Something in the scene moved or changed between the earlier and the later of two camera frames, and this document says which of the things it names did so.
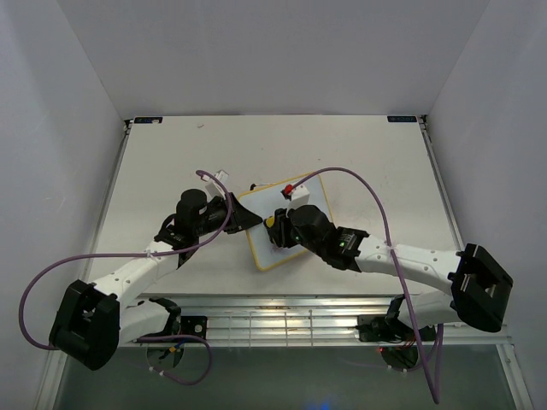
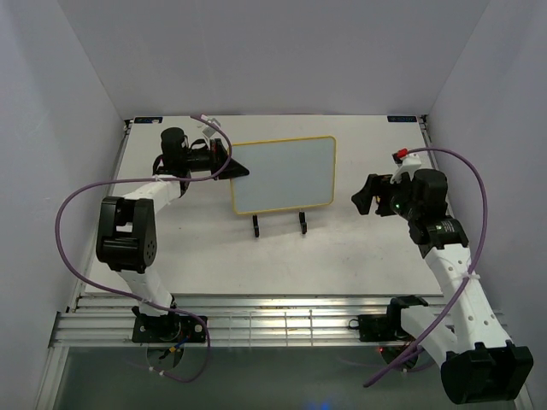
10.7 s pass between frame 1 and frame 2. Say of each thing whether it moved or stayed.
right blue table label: stayed
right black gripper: moved
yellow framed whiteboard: moved
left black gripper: moved
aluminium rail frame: stayed
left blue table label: stayed
